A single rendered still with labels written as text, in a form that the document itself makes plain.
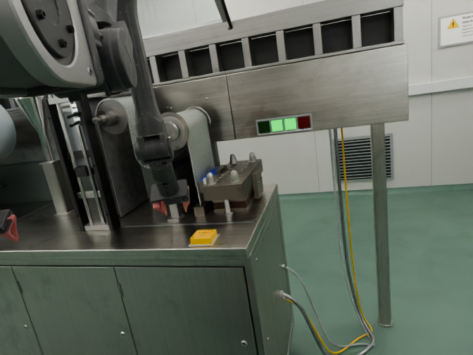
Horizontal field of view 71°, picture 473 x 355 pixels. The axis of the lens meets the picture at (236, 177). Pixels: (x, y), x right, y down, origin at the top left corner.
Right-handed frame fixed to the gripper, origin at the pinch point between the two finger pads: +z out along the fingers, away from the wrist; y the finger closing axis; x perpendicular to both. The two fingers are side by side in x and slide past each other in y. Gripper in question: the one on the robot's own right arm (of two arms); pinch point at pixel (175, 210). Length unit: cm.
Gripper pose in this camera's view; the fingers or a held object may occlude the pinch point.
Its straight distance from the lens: 101.2
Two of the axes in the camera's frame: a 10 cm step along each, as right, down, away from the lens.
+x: 1.6, 6.8, -7.2
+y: -9.8, 1.7, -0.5
